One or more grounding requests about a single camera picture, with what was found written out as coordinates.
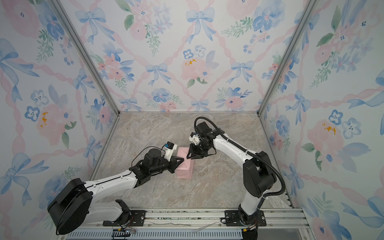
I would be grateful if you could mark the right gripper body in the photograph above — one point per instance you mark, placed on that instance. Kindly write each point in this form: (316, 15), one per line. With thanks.
(202, 148)

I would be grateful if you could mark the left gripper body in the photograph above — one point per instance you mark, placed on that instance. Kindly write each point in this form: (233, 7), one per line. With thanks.
(170, 166)

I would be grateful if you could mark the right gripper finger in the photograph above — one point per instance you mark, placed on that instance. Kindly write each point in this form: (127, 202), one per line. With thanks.
(197, 154)
(191, 148)

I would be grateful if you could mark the purple wrapping paper sheet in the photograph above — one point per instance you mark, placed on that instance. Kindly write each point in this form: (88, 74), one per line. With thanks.
(185, 169)

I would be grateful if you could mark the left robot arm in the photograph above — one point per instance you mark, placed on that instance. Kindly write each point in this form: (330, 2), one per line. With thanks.
(76, 204)

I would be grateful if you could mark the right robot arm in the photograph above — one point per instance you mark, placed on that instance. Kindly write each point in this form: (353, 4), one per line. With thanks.
(258, 173)

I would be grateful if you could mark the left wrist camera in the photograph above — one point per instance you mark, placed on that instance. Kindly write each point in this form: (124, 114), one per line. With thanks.
(170, 148)

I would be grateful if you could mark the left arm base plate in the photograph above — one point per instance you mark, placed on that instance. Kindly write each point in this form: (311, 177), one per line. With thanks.
(131, 218)

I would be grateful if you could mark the aluminium front rail frame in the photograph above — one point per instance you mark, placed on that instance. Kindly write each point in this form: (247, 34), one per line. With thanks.
(282, 224)

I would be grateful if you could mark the white slotted cable duct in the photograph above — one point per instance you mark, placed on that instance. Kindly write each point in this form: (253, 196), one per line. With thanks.
(156, 234)

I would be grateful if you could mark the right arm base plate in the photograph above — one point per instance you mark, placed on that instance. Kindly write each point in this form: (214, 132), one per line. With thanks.
(236, 218)

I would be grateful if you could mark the right aluminium corner post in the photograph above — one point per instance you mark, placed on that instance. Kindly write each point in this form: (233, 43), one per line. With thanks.
(291, 47)

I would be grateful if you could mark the aluminium corner post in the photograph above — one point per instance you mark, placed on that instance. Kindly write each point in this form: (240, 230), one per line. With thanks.
(59, 10)
(291, 47)

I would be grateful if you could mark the left aluminium corner post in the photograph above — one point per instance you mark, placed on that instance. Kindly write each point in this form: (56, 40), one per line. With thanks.
(59, 10)

